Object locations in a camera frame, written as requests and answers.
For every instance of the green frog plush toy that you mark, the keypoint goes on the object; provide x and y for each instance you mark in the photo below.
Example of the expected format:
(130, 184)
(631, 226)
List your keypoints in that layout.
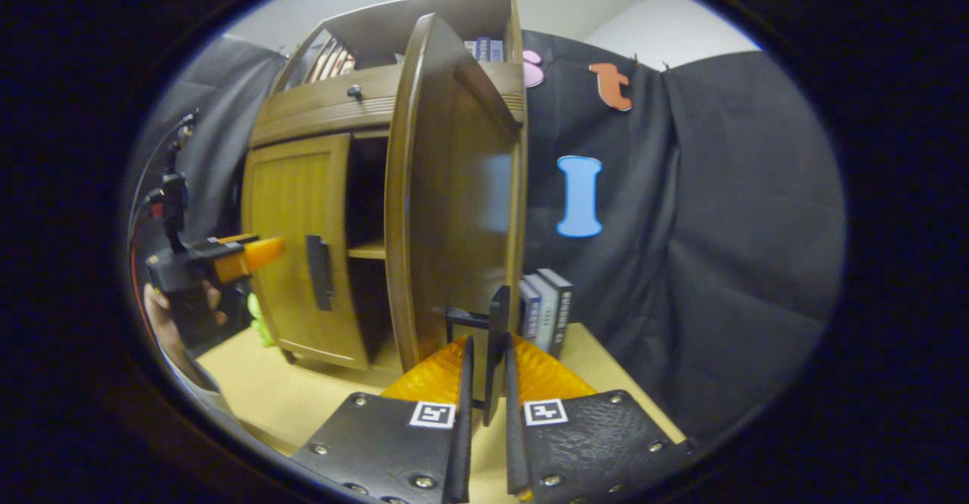
(261, 322)

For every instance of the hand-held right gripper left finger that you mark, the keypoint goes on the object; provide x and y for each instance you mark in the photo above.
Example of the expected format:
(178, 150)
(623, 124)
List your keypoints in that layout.
(460, 443)

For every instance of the grey book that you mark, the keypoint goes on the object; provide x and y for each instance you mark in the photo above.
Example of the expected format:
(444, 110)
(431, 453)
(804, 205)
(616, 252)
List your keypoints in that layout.
(470, 46)

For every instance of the wooden double-door shoe cabinet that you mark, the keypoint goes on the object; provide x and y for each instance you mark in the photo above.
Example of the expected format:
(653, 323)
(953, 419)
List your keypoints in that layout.
(378, 31)

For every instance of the blue cover book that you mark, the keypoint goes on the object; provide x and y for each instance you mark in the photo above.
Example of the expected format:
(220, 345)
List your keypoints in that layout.
(528, 315)

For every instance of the black backdrop cloth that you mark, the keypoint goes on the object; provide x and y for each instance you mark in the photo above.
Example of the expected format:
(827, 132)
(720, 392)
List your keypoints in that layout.
(719, 224)

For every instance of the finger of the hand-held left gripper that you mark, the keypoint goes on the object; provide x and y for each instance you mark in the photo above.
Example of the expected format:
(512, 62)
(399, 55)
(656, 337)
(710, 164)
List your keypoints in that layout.
(238, 240)
(253, 256)

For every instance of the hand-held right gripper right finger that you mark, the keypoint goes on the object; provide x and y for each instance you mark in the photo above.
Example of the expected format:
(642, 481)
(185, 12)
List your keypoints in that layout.
(515, 443)

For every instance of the wooden drawer with black knob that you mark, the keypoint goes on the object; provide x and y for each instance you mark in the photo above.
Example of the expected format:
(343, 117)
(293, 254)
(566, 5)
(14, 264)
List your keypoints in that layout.
(318, 107)

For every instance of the wooden shoe cabinet door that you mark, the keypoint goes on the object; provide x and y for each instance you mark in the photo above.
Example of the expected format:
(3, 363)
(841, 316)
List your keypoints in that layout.
(291, 209)
(469, 209)

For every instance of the dark blue book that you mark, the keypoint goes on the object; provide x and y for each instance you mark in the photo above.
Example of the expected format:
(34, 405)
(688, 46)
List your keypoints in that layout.
(483, 48)

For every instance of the light blue book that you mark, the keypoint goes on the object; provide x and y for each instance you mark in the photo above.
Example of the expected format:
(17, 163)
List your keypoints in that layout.
(496, 50)

